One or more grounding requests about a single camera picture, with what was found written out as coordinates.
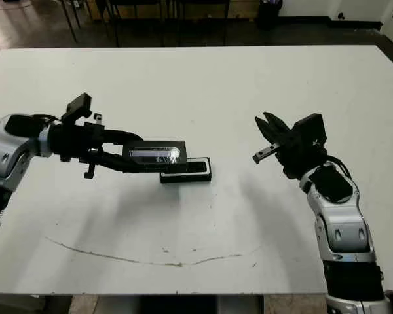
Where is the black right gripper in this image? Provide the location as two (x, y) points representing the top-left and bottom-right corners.
(252, 111), (329, 180)

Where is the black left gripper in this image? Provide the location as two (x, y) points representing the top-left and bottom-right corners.
(48, 113), (165, 180)

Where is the black box lid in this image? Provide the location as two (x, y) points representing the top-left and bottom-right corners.
(122, 139), (188, 166)

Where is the slim black camera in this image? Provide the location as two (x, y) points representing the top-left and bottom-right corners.
(185, 161), (208, 173)

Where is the black box base white insert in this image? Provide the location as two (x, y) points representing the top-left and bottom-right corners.
(159, 157), (214, 184)

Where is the black trash bin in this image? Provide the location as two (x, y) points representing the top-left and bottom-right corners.
(256, 0), (283, 31)

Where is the grey robot lower body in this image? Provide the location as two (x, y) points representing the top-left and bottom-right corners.
(71, 293), (266, 314)

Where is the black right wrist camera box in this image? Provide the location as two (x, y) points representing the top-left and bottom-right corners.
(293, 113), (327, 148)

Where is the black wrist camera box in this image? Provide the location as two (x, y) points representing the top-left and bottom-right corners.
(293, 113), (327, 148)
(65, 92), (93, 123)

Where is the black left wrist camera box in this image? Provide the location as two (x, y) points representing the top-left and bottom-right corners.
(65, 92), (93, 123)

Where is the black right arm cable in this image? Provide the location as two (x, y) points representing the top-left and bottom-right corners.
(326, 154), (354, 180)

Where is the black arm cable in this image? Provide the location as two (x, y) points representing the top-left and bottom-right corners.
(19, 113), (60, 126)
(326, 154), (354, 180)

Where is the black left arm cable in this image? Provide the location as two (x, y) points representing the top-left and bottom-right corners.
(19, 113), (60, 126)

